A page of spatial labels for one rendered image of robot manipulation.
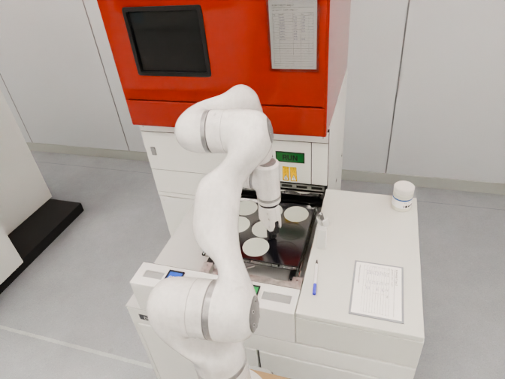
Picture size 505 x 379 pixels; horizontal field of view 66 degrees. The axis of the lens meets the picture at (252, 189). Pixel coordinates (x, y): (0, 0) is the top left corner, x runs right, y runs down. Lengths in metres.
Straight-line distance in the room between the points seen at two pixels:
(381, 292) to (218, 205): 0.63
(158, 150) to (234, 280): 1.11
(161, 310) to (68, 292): 2.08
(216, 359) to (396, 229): 0.82
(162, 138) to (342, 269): 0.94
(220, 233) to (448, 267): 2.13
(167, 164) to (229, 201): 1.03
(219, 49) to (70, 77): 2.72
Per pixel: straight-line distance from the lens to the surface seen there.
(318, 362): 1.36
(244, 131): 0.83
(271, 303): 1.21
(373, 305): 1.21
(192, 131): 0.88
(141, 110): 1.67
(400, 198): 1.50
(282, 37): 1.34
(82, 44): 3.78
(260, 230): 1.52
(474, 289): 2.70
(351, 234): 1.41
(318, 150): 1.53
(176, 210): 1.97
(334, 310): 1.19
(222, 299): 0.77
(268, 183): 1.28
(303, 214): 1.59
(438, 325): 2.46
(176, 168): 1.81
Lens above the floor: 1.91
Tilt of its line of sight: 36 degrees down
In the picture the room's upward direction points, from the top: 6 degrees counter-clockwise
